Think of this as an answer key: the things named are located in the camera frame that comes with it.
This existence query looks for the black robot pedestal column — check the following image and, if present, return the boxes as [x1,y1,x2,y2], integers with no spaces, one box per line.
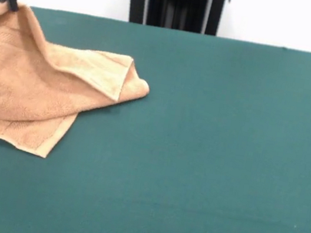
[120,0,232,39]

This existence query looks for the tan terry towel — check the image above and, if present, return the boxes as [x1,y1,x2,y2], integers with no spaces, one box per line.
[0,0,161,175]

